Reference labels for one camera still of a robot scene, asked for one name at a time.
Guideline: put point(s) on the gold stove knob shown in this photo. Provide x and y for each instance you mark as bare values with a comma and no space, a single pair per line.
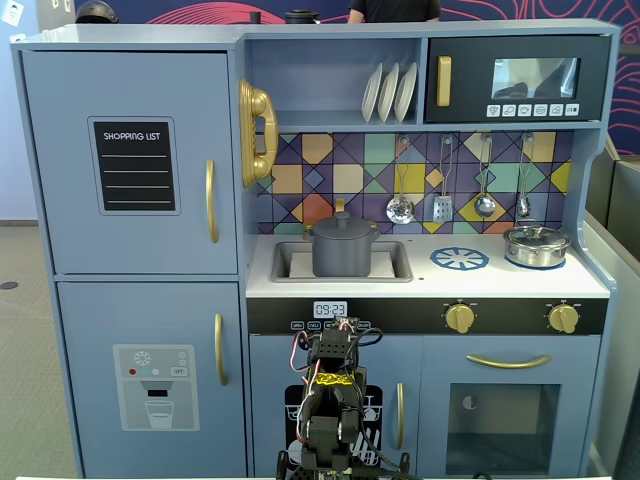
563,318
459,318

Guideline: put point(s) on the black helmet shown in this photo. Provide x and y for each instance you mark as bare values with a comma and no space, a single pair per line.
96,12

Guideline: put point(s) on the stainless steel pot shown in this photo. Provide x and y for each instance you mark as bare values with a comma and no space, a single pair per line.
535,254

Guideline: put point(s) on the light desk divider panel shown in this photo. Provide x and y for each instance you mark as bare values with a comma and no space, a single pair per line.
620,300

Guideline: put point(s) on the steel slotted spoon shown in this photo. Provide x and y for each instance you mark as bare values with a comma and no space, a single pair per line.
400,209

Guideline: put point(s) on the small black cup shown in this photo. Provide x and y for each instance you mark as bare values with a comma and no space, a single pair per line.
255,17

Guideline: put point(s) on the gold toy faucet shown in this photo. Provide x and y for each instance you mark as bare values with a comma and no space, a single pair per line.
339,204

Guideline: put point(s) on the black toy microwave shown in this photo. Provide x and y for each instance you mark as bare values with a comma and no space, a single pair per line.
470,75

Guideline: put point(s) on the black round container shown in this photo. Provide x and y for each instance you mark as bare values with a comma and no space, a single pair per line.
301,17

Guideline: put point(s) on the person in black shirt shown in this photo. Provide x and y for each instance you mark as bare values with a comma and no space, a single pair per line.
395,10

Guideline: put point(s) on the white toy plate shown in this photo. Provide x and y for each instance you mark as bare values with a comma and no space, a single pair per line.
406,92
389,95
371,95

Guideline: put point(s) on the blue toy kitchen cabinet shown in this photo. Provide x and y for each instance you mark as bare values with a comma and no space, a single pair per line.
325,80

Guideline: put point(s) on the gray toy pot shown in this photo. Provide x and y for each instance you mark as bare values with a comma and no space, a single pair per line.
342,257

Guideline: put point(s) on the black control panel strip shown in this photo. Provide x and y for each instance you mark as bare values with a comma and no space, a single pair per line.
510,317

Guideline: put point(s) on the gray toy sink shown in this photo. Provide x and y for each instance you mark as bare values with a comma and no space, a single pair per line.
395,267

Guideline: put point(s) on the round floor socket cover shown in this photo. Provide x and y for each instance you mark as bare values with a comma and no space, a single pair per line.
8,285

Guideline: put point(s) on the blue oven door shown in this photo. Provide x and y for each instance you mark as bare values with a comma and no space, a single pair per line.
435,400

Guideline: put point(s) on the black dishwasher decal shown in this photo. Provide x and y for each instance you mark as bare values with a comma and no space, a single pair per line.
290,395

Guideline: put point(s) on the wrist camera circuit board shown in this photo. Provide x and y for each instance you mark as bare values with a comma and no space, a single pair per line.
347,322

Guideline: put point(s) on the short blue freezer door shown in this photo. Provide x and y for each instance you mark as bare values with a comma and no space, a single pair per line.
90,325

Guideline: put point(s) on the black shopping list board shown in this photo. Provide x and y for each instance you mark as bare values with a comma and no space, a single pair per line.
135,170

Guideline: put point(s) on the steel pot glass lid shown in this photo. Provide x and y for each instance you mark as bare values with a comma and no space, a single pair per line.
537,236

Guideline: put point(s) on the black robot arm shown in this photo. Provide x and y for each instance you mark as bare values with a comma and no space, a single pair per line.
330,415

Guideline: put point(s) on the gold toy telephone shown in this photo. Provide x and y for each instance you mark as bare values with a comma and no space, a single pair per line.
265,107

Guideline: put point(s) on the tall blue fridge door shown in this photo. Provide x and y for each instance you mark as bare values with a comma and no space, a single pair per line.
60,150

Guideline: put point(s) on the steel slotted spatula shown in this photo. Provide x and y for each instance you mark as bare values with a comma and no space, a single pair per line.
442,210

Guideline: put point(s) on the gray pot lid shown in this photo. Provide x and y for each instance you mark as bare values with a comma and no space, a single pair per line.
342,229

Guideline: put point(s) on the steel ladle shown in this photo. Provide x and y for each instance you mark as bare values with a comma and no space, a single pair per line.
484,205

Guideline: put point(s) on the blue dishwasher door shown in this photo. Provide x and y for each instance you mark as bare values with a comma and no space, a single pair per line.
270,360

